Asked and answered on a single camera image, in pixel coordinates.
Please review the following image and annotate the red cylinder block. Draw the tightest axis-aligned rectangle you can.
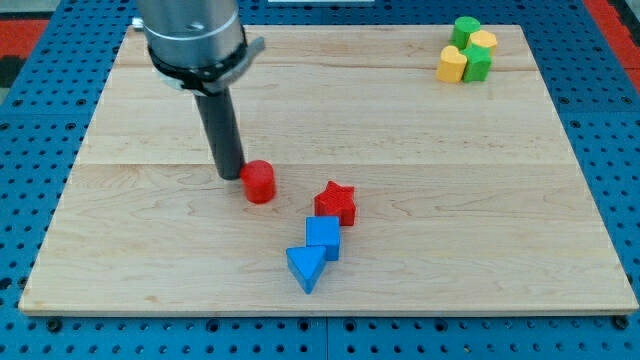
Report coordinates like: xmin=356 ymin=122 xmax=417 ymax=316
xmin=240 ymin=160 xmax=276 ymax=204

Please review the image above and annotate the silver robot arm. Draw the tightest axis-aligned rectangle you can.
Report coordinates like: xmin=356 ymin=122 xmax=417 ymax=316
xmin=136 ymin=0 xmax=265 ymax=96

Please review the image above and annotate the red star block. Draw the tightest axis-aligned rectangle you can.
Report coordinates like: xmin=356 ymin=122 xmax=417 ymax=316
xmin=314 ymin=181 xmax=357 ymax=226

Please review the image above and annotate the blue cube block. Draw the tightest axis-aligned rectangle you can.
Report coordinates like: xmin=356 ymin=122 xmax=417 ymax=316
xmin=305 ymin=216 xmax=341 ymax=261

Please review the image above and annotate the wooden board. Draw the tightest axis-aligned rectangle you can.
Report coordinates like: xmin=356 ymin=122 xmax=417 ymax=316
xmin=19 ymin=25 xmax=638 ymax=317

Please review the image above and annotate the blue triangle block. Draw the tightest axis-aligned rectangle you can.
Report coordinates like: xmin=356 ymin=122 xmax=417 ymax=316
xmin=285 ymin=246 xmax=327 ymax=294

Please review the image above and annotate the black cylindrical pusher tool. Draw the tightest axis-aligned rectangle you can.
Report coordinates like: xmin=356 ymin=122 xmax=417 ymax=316
xmin=195 ymin=89 xmax=245 ymax=180

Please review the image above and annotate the yellow heart block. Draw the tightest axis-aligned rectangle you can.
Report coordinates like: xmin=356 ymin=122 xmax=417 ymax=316
xmin=436 ymin=45 xmax=468 ymax=83

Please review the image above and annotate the green cylinder block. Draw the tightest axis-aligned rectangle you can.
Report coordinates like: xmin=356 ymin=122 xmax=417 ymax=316
xmin=450 ymin=16 xmax=481 ymax=49

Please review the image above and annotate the yellow hexagon block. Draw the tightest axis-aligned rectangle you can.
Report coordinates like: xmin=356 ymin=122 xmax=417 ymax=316
xmin=467 ymin=30 xmax=498 ymax=57

